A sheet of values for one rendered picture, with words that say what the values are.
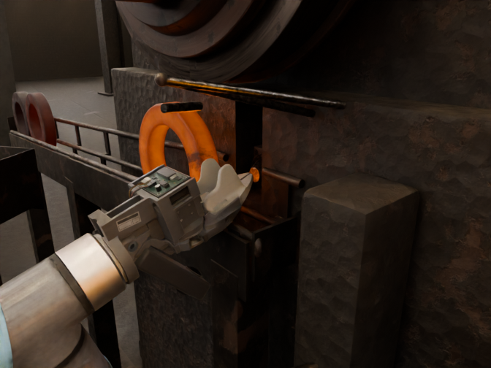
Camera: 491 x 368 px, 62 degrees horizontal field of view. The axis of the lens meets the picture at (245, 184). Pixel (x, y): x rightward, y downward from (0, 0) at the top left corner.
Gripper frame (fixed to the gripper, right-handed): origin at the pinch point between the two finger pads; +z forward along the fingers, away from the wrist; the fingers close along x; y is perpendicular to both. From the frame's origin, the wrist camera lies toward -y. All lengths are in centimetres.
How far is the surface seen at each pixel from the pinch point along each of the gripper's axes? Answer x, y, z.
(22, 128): 118, -10, -5
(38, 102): 89, 2, -2
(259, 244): -8.1, -2.6, -5.9
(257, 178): 3.9, -3.2, 5.0
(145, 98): 36.6, 5.4, 6.6
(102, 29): 647, -48, 246
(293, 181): -5.9, 0.2, 3.4
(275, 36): -10.4, 19.6, 0.9
